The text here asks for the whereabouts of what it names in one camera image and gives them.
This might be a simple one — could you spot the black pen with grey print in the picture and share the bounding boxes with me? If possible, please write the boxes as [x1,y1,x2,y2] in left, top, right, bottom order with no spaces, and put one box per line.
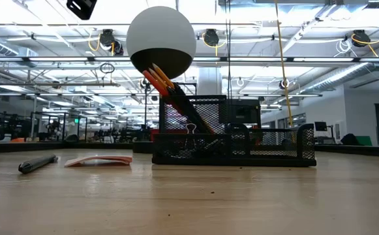
[174,82,215,134]
[168,84,208,134]

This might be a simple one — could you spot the plain black pen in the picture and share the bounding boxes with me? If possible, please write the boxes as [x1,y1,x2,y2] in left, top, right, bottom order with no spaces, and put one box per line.
[171,83,212,134]
[17,153,59,175]

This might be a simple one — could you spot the black binder clip silver handles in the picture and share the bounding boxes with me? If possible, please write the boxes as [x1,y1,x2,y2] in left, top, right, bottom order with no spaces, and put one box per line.
[185,123,198,151]

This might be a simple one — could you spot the orange pencil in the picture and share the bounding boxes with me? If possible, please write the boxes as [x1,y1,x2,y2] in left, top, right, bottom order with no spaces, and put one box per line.
[147,67,170,94]
[152,63,176,91]

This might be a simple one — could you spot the red grey handled scissors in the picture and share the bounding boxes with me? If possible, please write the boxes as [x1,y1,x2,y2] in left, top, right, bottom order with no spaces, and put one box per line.
[142,69,190,131]

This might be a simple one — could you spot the pink sticky note pad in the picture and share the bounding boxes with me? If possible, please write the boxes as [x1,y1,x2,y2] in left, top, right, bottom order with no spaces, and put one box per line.
[63,154,134,168]

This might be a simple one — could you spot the black mesh desk organizer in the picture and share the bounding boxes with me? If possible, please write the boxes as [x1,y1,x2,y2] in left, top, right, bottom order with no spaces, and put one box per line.
[151,95,317,168]

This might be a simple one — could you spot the white globe table lamp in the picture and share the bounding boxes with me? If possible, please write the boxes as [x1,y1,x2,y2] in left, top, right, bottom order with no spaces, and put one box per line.
[126,5,197,80]

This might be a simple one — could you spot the small black monitor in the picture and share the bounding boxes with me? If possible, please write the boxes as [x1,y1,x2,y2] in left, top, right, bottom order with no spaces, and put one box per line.
[313,121,329,133]

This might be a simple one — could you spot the black bag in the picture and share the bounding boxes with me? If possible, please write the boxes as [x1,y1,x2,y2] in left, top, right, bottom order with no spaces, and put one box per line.
[339,133,361,146]

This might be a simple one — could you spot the background robot workstation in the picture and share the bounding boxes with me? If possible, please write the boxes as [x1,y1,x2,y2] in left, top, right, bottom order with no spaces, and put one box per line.
[0,107,89,144]

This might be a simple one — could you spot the green object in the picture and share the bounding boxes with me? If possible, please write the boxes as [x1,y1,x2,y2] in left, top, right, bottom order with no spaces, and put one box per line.
[355,135,372,147]

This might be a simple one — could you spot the black power cable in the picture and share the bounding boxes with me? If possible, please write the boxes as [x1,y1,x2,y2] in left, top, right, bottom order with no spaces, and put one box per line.
[224,0,233,101]

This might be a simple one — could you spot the yellow hanging cable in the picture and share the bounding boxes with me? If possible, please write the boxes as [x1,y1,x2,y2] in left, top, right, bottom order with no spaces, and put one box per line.
[273,0,295,129]

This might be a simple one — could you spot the black overhead camera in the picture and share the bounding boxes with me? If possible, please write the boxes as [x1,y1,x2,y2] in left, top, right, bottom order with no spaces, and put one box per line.
[65,0,98,21]

